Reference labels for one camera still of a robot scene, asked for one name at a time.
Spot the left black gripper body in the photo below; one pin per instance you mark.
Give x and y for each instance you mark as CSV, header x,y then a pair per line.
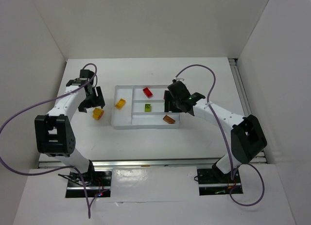
x,y
92,99

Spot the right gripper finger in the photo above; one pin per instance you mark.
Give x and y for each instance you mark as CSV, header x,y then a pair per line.
x,y
167,101
174,109

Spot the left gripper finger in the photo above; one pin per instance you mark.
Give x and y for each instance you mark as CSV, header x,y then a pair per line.
x,y
98,97
84,105

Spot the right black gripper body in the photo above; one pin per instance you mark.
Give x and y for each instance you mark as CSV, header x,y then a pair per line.
x,y
171,106

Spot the brown lego brick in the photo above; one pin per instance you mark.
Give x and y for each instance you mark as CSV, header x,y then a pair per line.
x,y
168,119

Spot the yellow lego brick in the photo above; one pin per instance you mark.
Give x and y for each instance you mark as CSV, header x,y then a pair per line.
x,y
120,104
97,113

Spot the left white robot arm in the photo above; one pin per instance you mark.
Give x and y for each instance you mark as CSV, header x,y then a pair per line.
x,y
53,131

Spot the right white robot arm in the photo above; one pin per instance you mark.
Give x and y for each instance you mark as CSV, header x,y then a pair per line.
x,y
243,136

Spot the white compartment tray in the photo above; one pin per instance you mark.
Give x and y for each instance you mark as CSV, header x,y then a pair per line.
x,y
143,108

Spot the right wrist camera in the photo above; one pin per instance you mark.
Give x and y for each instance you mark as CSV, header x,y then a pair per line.
x,y
175,79

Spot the aluminium front rail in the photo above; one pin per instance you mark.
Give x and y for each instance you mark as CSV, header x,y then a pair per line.
x,y
155,162

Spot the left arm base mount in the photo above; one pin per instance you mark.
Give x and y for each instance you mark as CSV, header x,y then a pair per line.
x,y
99,186

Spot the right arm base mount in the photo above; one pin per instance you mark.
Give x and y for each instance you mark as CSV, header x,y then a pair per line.
x,y
212,182

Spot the aluminium side rail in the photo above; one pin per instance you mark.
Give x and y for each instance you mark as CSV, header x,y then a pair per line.
x,y
260,158

